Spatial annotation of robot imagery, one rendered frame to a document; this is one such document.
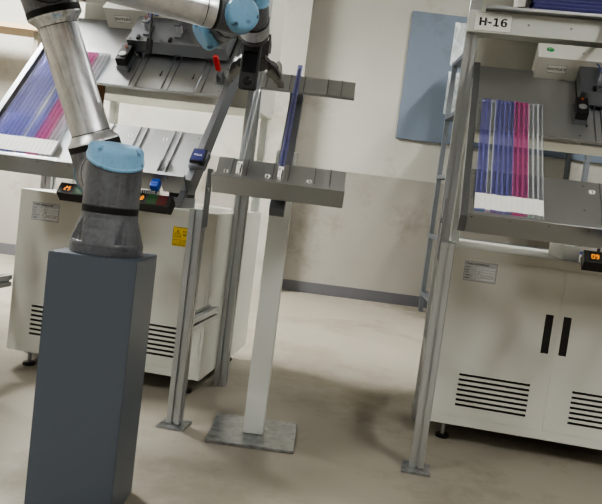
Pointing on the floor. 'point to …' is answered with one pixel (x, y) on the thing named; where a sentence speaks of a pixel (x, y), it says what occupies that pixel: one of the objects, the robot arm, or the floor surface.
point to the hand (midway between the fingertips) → (255, 87)
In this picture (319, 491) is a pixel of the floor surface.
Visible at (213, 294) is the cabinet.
